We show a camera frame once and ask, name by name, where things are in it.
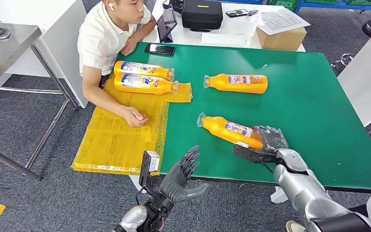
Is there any person's right hand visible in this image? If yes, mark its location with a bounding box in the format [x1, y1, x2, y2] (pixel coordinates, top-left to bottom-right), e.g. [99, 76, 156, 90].
[121, 106, 149, 128]

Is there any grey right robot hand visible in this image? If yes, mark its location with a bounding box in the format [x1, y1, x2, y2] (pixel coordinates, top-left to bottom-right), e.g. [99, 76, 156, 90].
[253, 125, 289, 154]

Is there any person's left hand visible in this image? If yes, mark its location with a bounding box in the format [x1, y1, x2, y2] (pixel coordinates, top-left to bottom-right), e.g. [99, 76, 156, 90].
[120, 36, 139, 57]

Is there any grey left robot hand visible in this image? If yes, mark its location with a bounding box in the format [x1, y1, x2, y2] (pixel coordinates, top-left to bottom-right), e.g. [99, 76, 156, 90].
[158, 145, 211, 204]

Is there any orange detergent bottle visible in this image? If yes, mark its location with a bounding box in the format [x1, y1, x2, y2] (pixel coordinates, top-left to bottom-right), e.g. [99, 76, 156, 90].
[113, 60, 175, 81]
[197, 112, 265, 151]
[114, 72, 179, 95]
[203, 73, 269, 95]

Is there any black smartphone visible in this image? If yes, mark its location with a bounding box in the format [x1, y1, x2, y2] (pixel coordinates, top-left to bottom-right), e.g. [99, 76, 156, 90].
[144, 43, 175, 57]

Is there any yellow taped cardboard sheet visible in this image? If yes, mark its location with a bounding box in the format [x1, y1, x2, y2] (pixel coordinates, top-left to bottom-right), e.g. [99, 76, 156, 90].
[71, 75, 193, 176]

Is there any tablet with folding stand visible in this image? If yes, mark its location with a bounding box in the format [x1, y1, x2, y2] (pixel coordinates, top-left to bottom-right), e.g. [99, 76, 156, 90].
[157, 8, 178, 44]

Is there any green table mat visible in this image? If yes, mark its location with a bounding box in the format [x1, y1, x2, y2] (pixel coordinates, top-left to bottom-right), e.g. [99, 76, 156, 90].
[116, 42, 371, 193]

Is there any white desk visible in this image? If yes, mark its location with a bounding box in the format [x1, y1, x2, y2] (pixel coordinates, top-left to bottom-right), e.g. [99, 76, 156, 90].
[0, 0, 88, 109]
[336, 17, 371, 154]
[142, 1, 306, 53]

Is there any black device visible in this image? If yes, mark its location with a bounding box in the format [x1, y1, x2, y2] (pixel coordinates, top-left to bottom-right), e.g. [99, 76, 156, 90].
[162, 0, 185, 14]

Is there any black carrying case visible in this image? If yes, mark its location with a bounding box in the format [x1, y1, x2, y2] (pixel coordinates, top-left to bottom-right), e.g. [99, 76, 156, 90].
[181, 0, 224, 32]

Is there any brown cardboard box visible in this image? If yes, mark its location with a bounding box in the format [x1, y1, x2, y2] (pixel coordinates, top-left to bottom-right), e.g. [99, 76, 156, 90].
[256, 27, 308, 52]

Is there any chrome chair base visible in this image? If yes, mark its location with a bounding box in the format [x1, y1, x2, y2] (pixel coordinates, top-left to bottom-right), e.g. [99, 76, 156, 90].
[329, 53, 353, 69]

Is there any printed paper sheet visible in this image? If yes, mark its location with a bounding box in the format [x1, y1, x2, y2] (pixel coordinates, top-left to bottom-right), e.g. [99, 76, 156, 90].
[251, 8, 311, 36]

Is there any stainless steel table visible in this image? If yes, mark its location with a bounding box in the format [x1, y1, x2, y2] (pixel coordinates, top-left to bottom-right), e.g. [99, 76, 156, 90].
[0, 20, 79, 180]

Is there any blue metal rack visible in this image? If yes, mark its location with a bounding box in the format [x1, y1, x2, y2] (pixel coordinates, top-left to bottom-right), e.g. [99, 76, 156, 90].
[294, 0, 371, 18]

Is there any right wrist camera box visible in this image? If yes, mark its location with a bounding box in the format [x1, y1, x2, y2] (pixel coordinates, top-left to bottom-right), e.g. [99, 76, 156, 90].
[232, 142, 279, 165]

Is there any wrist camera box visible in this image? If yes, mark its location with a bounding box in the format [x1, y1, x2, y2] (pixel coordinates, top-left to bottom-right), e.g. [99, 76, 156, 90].
[232, 142, 279, 165]
[139, 150, 160, 188]

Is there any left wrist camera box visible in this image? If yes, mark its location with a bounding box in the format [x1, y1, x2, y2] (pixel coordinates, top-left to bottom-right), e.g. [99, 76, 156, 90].
[139, 150, 160, 188]

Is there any smartphone with ring holder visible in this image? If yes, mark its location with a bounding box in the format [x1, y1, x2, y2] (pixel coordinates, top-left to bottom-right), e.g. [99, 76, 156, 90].
[225, 8, 249, 18]

